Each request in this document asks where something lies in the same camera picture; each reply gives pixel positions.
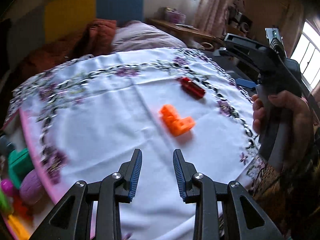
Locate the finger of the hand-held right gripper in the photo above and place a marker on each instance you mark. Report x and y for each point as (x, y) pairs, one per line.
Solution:
(247, 48)
(246, 83)

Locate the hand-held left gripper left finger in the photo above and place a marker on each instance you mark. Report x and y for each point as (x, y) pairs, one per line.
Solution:
(135, 177)

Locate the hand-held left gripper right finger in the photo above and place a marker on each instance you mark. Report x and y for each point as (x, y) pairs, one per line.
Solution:
(178, 177)

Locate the dark red block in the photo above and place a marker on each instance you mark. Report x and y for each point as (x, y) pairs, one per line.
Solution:
(192, 87)

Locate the orange plastic block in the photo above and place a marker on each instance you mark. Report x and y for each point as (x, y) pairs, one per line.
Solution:
(175, 122)

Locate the white box with pink rim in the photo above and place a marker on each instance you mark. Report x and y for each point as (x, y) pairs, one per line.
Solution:
(46, 180)

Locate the purple plastic block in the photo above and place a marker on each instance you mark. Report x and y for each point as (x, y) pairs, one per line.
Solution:
(31, 186)

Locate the green plastic block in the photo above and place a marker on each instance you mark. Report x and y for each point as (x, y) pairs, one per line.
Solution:
(20, 162)

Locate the person's right hand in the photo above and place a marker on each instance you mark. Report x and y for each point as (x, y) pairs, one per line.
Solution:
(295, 120)

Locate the small side window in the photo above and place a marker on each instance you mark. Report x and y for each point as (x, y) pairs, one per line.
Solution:
(307, 55)

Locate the beige curtain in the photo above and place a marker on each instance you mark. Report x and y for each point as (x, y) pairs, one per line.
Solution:
(212, 5)

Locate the wooden desk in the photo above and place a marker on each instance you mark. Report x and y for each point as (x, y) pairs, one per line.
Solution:
(190, 32)

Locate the white floral embroidered tablecloth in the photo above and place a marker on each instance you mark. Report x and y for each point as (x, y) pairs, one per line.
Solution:
(100, 120)

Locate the purple storage box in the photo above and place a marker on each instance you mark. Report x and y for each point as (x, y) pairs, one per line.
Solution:
(175, 16)

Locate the beige pillow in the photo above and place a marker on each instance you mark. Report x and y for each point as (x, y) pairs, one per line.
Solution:
(145, 37)

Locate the yellow plastic piece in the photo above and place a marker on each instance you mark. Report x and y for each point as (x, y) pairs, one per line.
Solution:
(17, 227)

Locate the rust-brown blanket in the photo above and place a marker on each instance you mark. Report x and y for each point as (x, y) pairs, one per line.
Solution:
(100, 35)

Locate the grey yellow blue headboard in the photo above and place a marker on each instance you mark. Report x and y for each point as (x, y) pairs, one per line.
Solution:
(70, 17)

